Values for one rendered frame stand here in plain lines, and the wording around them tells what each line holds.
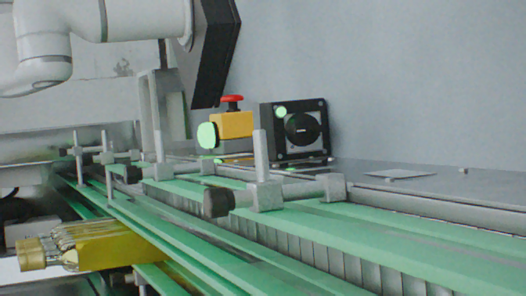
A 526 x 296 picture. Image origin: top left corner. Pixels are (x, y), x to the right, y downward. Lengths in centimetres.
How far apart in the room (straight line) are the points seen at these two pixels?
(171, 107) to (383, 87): 94
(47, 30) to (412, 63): 78
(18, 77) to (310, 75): 58
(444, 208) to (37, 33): 100
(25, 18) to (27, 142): 114
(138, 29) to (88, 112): 388
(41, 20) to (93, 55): 393
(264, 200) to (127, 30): 83
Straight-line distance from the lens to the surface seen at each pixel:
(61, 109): 535
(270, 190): 71
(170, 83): 181
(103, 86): 538
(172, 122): 181
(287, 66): 122
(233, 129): 133
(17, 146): 258
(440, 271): 44
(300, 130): 103
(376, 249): 50
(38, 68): 145
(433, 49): 84
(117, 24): 149
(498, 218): 54
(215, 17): 141
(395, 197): 65
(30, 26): 147
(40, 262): 144
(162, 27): 151
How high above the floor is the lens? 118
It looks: 18 degrees down
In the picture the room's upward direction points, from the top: 96 degrees counter-clockwise
